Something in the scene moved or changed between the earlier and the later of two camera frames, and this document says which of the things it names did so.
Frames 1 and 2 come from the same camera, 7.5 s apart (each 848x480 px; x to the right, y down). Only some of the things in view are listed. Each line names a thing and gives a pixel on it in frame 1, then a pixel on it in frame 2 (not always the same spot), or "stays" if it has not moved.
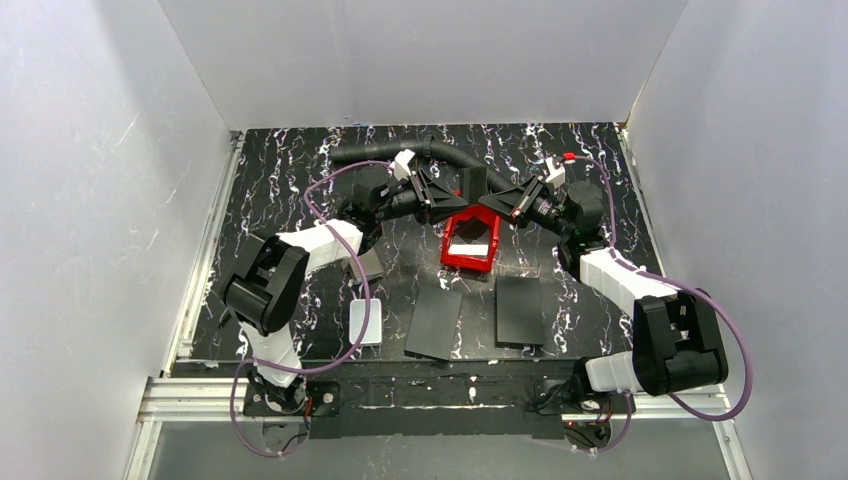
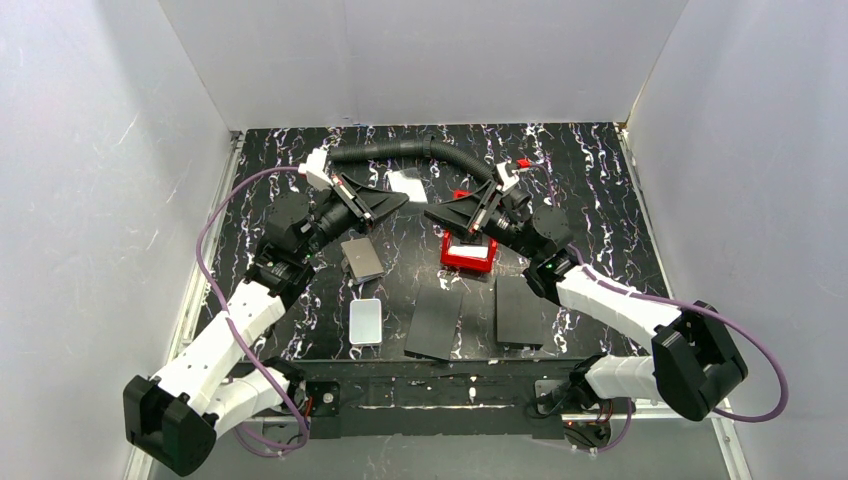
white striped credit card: (468, 249) stays
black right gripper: (525, 201) -> (481, 211)
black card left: (433, 323) stays
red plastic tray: (471, 262) stays
